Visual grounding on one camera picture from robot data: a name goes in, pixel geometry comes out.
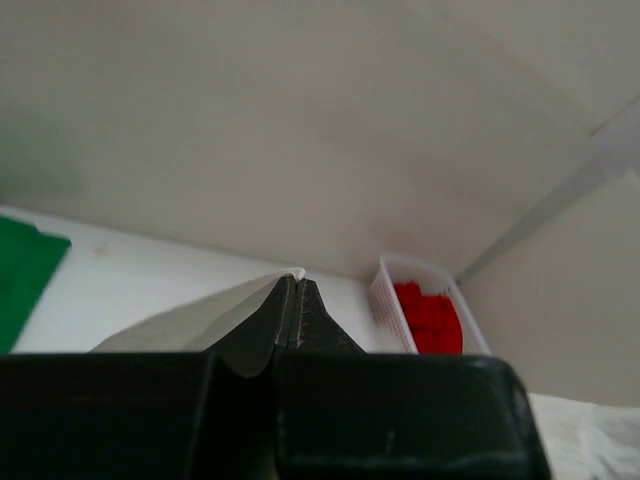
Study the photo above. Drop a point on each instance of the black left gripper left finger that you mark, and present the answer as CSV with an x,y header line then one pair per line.
x,y
243,339

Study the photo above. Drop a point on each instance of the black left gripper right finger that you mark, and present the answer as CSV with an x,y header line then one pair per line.
x,y
315,330

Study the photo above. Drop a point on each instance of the white t shirt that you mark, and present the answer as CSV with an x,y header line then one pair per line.
x,y
197,325

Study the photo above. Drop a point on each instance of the green t shirt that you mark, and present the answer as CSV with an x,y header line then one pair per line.
x,y
29,260

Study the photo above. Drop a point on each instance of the white plastic basket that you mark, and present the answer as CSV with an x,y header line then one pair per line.
x,y
433,280

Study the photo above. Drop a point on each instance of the red t shirt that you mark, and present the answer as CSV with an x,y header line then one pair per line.
x,y
432,320

